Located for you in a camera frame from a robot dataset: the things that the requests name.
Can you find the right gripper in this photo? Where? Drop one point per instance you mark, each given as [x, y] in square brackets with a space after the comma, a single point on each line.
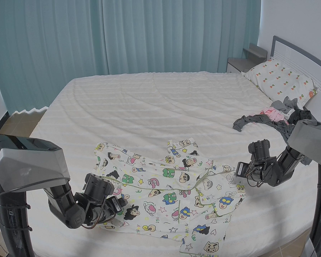
[250, 171]

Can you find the white printed pillow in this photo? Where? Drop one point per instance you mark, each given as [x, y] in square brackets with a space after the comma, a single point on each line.
[280, 79]

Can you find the bed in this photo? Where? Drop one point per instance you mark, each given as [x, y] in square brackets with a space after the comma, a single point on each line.
[149, 103]

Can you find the black garment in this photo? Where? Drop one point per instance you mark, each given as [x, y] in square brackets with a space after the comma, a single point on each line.
[301, 116]

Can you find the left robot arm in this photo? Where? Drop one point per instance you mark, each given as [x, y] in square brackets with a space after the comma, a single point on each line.
[29, 167]

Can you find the light grey garment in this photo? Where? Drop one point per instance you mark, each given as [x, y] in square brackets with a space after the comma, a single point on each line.
[286, 103]

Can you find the blue-green curtain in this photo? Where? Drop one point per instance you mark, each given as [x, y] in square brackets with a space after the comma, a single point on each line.
[48, 49]
[176, 28]

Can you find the grey bedside table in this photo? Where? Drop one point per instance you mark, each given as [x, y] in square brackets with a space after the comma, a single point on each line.
[240, 63]

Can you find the white printed pyjama top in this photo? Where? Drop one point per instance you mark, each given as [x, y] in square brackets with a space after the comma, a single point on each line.
[163, 197]

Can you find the dark grey garment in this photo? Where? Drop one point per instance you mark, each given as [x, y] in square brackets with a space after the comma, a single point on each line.
[256, 119]

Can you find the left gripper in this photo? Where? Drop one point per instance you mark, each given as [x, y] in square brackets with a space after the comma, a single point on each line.
[107, 213]

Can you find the pink garment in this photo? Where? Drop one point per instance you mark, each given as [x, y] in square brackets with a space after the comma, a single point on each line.
[274, 114]

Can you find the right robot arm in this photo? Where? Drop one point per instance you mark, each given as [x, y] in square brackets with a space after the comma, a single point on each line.
[310, 140]

